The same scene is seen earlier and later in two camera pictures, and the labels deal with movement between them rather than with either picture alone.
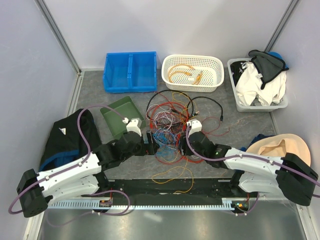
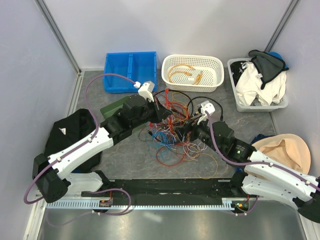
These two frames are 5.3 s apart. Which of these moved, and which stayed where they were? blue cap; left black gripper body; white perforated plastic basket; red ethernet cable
Moved: left black gripper body; red ethernet cable
Stayed: white perforated plastic basket; blue cap
